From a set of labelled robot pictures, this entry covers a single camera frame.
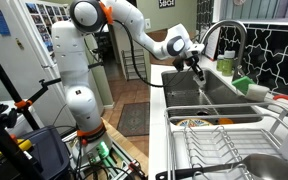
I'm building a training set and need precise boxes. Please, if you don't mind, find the colourful patterned plate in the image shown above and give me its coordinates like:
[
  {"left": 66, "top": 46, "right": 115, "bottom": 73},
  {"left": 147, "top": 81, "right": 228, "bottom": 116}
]
[{"left": 176, "top": 118, "right": 215, "bottom": 128}]

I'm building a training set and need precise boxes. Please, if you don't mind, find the wire shelf rack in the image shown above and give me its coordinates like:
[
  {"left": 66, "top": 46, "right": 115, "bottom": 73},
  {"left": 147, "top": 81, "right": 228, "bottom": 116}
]
[{"left": 120, "top": 48, "right": 148, "bottom": 81}]

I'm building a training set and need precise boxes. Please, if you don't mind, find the white refrigerator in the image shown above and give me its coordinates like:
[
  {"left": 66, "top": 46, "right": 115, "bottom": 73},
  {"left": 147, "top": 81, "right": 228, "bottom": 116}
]
[{"left": 0, "top": 0, "right": 106, "bottom": 135}]

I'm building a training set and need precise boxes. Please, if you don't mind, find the kitchen window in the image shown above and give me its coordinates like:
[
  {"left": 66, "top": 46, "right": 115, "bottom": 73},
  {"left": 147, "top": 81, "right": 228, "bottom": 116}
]
[{"left": 218, "top": 0, "right": 288, "bottom": 25}]

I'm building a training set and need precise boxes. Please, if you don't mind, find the blue paper sheet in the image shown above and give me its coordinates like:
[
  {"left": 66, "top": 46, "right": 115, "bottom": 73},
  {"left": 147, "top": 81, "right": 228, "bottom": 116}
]
[{"left": 0, "top": 8, "right": 11, "bottom": 37}]

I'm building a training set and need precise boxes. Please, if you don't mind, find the short green soap bottle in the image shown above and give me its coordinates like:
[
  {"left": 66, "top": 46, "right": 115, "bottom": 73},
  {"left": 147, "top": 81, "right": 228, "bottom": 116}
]
[{"left": 216, "top": 54, "right": 226, "bottom": 72}]

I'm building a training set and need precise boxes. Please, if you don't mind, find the black tripod orange clamp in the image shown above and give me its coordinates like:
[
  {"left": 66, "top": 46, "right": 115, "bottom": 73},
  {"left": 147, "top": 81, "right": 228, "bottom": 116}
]
[{"left": 0, "top": 38, "right": 104, "bottom": 180}]

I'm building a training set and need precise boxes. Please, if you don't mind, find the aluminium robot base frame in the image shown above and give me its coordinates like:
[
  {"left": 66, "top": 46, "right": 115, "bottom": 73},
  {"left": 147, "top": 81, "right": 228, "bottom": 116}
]
[{"left": 62, "top": 131, "right": 148, "bottom": 180}]

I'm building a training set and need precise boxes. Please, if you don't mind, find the patterned floor rug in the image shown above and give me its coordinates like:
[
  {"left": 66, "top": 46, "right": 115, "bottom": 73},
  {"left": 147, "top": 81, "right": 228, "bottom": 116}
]
[{"left": 116, "top": 101, "right": 151, "bottom": 138}]

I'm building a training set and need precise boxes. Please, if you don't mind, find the wooden platform board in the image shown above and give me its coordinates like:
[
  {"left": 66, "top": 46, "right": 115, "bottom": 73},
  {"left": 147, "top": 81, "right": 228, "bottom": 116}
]
[{"left": 102, "top": 118, "right": 150, "bottom": 175}]

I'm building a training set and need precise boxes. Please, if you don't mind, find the white paper card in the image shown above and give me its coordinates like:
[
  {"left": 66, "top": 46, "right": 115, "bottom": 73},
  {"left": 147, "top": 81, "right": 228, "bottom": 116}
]
[{"left": 204, "top": 27, "right": 221, "bottom": 62}]

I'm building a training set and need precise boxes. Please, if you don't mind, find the tall green soap bottle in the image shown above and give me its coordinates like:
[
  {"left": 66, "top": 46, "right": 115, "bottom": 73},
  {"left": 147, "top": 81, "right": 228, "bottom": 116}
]
[{"left": 221, "top": 50, "right": 236, "bottom": 77}]

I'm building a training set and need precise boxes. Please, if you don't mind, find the dark blue storage bin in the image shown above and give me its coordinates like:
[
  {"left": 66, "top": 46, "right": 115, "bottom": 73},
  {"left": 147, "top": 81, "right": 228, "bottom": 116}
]
[{"left": 0, "top": 125, "right": 72, "bottom": 180}]

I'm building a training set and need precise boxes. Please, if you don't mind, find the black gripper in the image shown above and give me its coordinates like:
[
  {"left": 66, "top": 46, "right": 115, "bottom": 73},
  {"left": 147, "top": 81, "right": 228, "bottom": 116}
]
[{"left": 182, "top": 54, "right": 206, "bottom": 83}]

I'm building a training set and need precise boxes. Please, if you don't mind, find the black and white wall picture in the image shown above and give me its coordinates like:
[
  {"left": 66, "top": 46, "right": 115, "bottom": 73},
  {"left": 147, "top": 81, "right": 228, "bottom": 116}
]
[{"left": 158, "top": 0, "right": 176, "bottom": 9}]

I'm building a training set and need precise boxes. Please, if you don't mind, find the stainless steel sink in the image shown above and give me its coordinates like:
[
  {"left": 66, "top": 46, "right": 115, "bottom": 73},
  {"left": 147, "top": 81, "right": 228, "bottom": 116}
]
[{"left": 161, "top": 68, "right": 264, "bottom": 127}]

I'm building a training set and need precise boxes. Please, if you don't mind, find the yellow handled tool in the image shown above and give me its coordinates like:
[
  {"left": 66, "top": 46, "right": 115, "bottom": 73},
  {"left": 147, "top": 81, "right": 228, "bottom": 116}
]
[{"left": 0, "top": 138, "right": 34, "bottom": 157}]

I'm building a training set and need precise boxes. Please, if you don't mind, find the white dish brush red handle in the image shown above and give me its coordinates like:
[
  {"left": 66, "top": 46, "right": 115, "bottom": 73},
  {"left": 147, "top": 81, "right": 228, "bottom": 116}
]
[{"left": 244, "top": 83, "right": 288, "bottom": 110}]

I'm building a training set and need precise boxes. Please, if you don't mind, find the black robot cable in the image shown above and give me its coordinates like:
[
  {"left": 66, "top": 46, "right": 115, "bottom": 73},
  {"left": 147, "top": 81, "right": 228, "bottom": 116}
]
[{"left": 112, "top": 19, "right": 187, "bottom": 89}]

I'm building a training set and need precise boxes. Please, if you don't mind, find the steel gooseneck faucet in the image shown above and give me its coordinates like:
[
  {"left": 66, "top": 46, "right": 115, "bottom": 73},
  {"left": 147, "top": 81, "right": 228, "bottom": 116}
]
[{"left": 197, "top": 19, "right": 249, "bottom": 83}]

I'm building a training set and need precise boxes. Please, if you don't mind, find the green sponge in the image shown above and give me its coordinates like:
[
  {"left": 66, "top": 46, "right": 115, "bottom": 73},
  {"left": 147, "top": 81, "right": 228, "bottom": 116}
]
[{"left": 231, "top": 75, "right": 256, "bottom": 96}]

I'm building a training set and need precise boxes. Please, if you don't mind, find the brown cardboard box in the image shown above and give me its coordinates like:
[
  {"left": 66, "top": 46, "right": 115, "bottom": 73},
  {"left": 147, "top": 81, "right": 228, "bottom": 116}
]
[{"left": 146, "top": 28, "right": 198, "bottom": 67}]

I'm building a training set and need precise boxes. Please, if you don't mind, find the metal wire dish rack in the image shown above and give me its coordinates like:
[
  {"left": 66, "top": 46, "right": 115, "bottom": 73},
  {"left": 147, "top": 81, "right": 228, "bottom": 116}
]
[{"left": 155, "top": 101, "right": 288, "bottom": 180}]

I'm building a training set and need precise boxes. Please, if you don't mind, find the photo collage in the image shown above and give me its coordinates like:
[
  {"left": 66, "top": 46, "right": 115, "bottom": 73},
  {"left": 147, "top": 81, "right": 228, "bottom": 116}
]
[{"left": 25, "top": 2, "right": 71, "bottom": 53}]

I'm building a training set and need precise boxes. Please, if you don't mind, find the orange cup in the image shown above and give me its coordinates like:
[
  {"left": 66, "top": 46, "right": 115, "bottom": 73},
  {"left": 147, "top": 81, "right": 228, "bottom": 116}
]
[{"left": 217, "top": 117, "right": 235, "bottom": 126}]

